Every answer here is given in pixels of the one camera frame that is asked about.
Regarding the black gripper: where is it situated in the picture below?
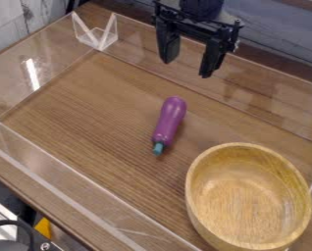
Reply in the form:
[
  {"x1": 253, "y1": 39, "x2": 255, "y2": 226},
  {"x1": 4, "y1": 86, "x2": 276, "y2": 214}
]
[{"x1": 154, "y1": 0, "x2": 244, "y2": 78}]

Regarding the clear acrylic corner bracket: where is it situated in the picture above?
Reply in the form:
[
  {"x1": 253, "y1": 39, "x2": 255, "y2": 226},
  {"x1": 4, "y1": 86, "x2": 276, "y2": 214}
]
[{"x1": 71, "y1": 13, "x2": 118, "y2": 51}]

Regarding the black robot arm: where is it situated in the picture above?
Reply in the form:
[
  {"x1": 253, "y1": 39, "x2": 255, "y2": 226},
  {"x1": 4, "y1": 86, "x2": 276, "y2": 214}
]
[{"x1": 153, "y1": 0, "x2": 244, "y2": 78}]

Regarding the yellow black device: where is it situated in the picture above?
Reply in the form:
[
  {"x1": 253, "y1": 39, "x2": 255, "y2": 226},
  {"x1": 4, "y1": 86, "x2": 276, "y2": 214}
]
[{"x1": 15, "y1": 216, "x2": 73, "y2": 251}]

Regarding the brown wooden bowl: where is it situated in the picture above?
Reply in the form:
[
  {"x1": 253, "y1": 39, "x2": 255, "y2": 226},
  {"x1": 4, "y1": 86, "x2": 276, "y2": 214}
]
[{"x1": 185, "y1": 142, "x2": 312, "y2": 251}]

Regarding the clear acrylic tray wall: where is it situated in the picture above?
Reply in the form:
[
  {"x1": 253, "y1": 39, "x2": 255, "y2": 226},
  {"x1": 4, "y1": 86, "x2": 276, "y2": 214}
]
[{"x1": 0, "y1": 111, "x2": 201, "y2": 251}]

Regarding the black cable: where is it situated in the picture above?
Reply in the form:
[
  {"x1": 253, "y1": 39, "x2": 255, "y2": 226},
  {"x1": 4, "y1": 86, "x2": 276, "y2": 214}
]
[{"x1": 0, "y1": 219, "x2": 35, "y2": 251}]

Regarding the purple toy eggplant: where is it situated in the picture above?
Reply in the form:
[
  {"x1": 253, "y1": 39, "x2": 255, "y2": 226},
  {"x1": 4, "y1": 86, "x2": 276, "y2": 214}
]
[{"x1": 153, "y1": 96, "x2": 186, "y2": 156}]

